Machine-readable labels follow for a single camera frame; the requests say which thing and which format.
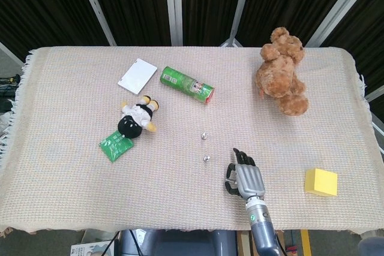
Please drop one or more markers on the printed booklet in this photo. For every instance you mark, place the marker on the printed booklet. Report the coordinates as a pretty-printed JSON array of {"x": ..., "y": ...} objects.
[{"x": 90, "y": 250}]

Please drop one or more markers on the white flat box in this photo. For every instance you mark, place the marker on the white flat box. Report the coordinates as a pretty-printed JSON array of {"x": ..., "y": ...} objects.
[{"x": 138, "y": 76}]

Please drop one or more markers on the white frame post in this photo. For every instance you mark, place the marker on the white frame post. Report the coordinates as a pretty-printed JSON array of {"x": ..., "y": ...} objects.
[
  {"x": 339, "y": 7},
  {"x": 173, "y": 7},
  {"x": 96, "y": 7},
  {"x": 238, "y": 7}
]

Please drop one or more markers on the black white plush doll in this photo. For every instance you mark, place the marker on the black white plush doll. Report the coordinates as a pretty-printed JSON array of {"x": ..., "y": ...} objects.
[{"x": 135, "y": 118}]

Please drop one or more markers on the beige woven table cloth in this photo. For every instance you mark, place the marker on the beige woven table cloth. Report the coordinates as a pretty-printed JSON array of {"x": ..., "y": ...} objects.
[{"x": 75, "y": 178}]

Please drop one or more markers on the green snack packet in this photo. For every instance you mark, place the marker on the green snack packet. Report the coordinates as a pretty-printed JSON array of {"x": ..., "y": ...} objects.
[{"x": 115, "y": 148}]

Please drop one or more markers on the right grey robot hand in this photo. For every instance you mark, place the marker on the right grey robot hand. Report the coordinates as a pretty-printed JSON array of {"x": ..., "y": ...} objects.
[{"x": 250, "y": 179}]

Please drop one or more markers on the green chips can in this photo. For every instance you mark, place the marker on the green chips can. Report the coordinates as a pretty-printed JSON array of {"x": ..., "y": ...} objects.
[{"x": 186, "y": 85}]

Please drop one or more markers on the grey robot torso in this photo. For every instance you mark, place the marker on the grey robot torso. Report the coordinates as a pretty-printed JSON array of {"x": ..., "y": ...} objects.
[{"x": 180, "y": 242}]

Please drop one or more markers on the silver bolt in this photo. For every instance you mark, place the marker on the silver bolt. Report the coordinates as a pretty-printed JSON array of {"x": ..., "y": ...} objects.
[
  {"x": 206, "y": 158},
  {"x": 204, "y": 135}
]

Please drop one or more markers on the brown teddy bear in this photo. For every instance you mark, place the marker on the brown teddy bear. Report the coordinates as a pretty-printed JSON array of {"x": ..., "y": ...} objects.
[{"x": 279, "y": 79}]

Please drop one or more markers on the yellow foam block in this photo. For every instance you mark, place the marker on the yellow foam block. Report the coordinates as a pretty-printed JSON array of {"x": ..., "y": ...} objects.
[{"x": 321, "y": 182}]

